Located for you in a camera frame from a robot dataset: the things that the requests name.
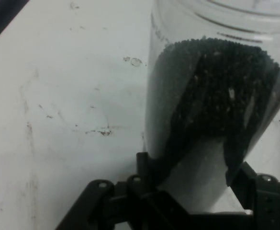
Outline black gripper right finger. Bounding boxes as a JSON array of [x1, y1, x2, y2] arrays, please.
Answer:
[[225, 162, 280, 230]]

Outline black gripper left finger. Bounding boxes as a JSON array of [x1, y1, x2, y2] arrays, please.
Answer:
[[56, 152, 158, 230]]

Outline black seeds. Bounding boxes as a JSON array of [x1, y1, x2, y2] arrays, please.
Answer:
[[151, 37, 280, 189]]

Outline clear plastic jar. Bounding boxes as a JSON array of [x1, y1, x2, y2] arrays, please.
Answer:
[[143, 0, 280, 214]]

